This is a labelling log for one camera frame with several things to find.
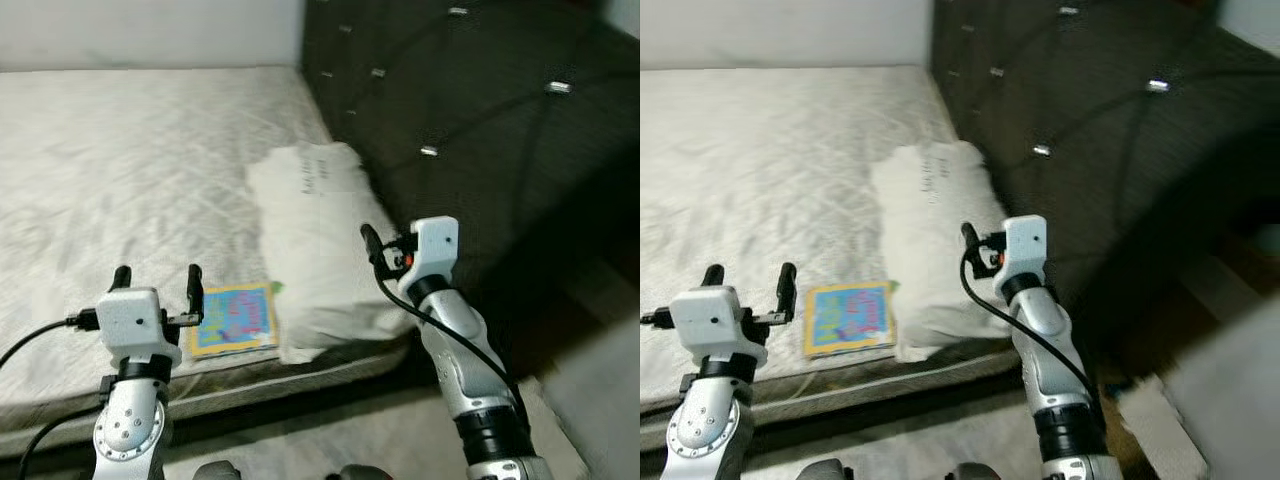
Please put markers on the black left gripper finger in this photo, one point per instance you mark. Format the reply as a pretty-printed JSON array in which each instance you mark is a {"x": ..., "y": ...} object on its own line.
[
  {"x": 788, "y": 288},
  {"x": 712, "y": 277},
  {"x": 195, "y": 290},
  {"x": 121, "y": 279}
]

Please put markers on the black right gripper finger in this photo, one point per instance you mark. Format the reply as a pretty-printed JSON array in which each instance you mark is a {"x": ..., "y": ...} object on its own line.
[
  {"x": 373, "y": 248},
  {"x": 972, "y": 246}
]

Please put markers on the colourful children's picture book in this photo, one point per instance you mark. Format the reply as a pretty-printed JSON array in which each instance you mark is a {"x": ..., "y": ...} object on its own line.
[
  {"x": 850, "y": 320},
  {"x": 235, "y": 320}
]

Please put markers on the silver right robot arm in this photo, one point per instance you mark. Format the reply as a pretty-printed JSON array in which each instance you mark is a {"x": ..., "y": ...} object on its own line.
[
  {"x": 1050, "y": 360},
  {"x": 470, "y": 360}
]

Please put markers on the white pillow with green print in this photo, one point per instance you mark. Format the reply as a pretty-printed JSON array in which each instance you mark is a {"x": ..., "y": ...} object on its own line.
[
  {"x": 935, "y": 240},
  {"x": 320, "y": 240}
]

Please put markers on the grey quilted mattress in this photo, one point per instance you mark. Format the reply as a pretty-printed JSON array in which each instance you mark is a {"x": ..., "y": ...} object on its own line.
[
  {"x": 770, "y": 170},
  {"x": 130, "y": 170}
]

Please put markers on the grey left robot leg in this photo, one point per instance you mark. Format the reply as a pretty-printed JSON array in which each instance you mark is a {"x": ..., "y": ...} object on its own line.
[
  {"x": 215, "y": 471},
  {"x": 825, "y": 470}
]

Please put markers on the grey robot leg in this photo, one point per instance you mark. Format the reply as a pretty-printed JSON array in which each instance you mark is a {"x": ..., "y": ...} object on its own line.
[
  {"x": 978, "y": 472},
  {"x": 825, "y": 470},
  {"x": 215, "y": 471},
  {"x": 368, "y": 472}
]

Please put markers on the black tufted headboard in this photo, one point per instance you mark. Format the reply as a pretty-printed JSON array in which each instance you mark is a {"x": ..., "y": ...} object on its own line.
[
  {"x": 480, "y": 120},
  {"x": 1110, "y": 120}
]

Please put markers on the grey right robot leg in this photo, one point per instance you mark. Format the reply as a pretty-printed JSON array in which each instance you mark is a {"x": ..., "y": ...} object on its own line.
[
  {"x": 368, "y": 472},
  {"x": 978, "y": 472}
]

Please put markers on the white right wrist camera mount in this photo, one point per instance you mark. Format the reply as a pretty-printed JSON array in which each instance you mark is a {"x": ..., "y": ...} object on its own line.
[
  {"x": 436, "y": 248},
  {"x": 1026, "y": 246}
]

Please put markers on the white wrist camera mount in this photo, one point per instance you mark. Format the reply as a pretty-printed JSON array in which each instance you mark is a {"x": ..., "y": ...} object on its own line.
[
  {"x": 1026, "y": 246},
  {"x": 130, "y": 320},
  {"x": 705, "y": 318},
  {"x": 436, "y": 248}
]

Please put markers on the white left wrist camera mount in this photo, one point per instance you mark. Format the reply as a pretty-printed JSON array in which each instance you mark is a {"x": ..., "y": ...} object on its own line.
[
  {"x": 705, "y": 318},
  {"x": 130, "y": 320}
]

